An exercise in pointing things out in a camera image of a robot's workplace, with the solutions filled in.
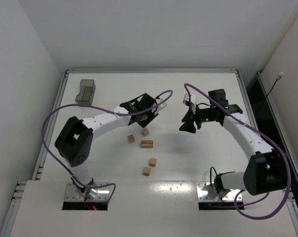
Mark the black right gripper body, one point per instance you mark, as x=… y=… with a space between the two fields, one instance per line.
x=196 y=121

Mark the small wooden cube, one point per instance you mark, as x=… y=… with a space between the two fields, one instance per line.
x=146 y=171
x=145 y=132
x=131 y=138
x=152 y=162

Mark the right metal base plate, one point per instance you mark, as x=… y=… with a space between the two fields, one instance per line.
x=206 y=194

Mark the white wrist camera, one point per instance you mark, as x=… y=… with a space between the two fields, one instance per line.
x=161 y=106
x=190 y=100

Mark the aluminium table frame rail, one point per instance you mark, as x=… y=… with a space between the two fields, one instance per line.
x=153 y=70

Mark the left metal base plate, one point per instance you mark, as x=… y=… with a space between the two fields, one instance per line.
x=74 y=194

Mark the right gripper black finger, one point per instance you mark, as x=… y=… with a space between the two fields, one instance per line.
x=188 y=126
x=190 y=115

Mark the translucent grey plastic bin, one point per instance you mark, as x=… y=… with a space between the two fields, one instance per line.
x=86 y=92

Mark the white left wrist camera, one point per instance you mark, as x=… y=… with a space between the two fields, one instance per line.
x=161 y=106

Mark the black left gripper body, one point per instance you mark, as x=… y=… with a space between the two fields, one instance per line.
x=146 y=118

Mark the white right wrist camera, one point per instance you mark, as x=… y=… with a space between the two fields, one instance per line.
x=190 y=100

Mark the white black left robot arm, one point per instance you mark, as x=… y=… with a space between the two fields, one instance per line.
x=76 y=137

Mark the striped wooden block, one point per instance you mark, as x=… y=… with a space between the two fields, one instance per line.
x=147 y=144

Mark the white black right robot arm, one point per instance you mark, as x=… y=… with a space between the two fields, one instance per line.
x=266 y=170

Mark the metal base plate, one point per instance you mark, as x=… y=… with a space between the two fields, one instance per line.
x=206 y=194
x=74 y=194

